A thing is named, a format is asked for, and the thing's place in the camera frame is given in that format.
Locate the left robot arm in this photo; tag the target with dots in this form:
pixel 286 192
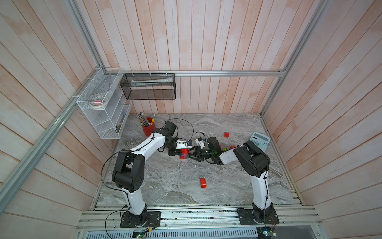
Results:
pixel 129 171

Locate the pens in cup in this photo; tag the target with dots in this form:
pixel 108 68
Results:
pixel 145 121

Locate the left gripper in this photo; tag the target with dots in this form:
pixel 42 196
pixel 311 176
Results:
pixel 176 152

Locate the grey calculator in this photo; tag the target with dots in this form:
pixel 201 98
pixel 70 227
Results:
pixel 260 140

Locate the red pen cup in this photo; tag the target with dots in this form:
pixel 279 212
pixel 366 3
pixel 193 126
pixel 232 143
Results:
pixel 148 129

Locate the black mesh basket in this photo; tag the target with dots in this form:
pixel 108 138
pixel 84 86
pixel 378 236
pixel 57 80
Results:
pixel 149 86

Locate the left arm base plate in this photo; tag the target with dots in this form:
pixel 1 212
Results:
pixel 145 220

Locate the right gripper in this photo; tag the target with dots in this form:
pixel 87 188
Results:
pixel 197 151

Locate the tape roll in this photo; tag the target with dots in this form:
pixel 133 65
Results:
pixel 98 102

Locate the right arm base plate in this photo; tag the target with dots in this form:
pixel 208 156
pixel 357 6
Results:
pixel 258 217

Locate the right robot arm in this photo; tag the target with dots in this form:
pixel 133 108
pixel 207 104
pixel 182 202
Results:
pixel 256 164

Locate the white wire shelf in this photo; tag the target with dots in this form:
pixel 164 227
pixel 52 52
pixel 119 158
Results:
pixel 109 122

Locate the long red lego brick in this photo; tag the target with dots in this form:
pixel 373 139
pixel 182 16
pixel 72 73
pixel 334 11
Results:
pixel 203 183

